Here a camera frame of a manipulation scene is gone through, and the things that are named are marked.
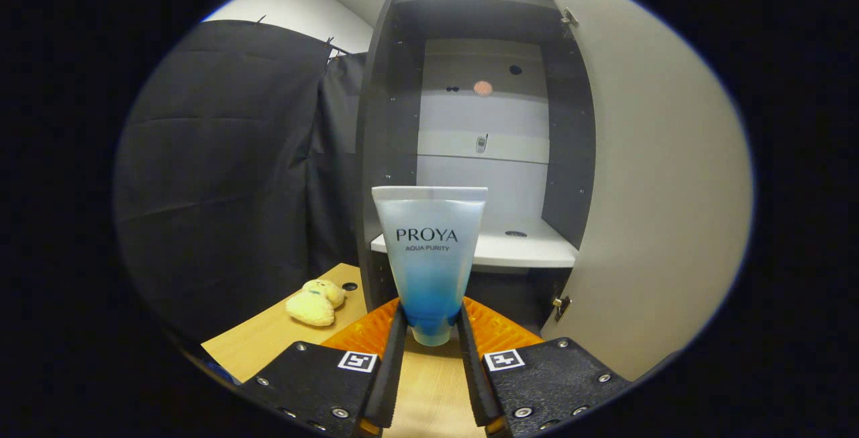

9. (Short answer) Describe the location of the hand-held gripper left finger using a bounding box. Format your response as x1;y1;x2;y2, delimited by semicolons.
238;300;409;438

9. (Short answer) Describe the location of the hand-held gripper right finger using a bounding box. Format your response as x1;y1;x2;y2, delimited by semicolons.
458;297;631;438

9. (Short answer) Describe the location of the blue cosmetic tube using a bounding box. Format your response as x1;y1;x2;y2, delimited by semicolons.
371;186;489;347

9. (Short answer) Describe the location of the beige cabinet door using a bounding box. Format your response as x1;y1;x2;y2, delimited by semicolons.
540;0;754;382

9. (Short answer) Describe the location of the yellow plush toy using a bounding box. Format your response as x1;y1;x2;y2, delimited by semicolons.
285;279;346;327

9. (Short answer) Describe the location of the black backdrop cloth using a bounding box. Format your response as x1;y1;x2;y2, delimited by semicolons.
113;20;370;345

